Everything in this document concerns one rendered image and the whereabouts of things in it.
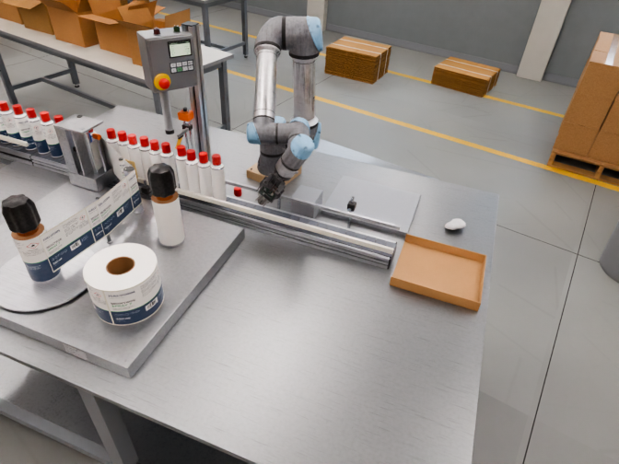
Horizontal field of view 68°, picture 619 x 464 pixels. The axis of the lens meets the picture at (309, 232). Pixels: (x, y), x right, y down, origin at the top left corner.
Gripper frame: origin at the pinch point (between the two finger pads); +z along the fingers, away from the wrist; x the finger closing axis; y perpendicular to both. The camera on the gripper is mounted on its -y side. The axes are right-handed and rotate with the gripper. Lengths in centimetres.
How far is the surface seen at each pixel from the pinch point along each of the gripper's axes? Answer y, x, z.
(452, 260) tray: -9, 69, -28
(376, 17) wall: -560, -47, 99
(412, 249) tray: -8, 56, -21
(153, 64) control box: 1, -58, -19
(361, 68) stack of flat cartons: -392, -14, 99
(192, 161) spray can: 2.4, -30.0, 4.2
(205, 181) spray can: 2.9, -21.5, 7.7
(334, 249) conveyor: 6.1, 32.2, -9.3
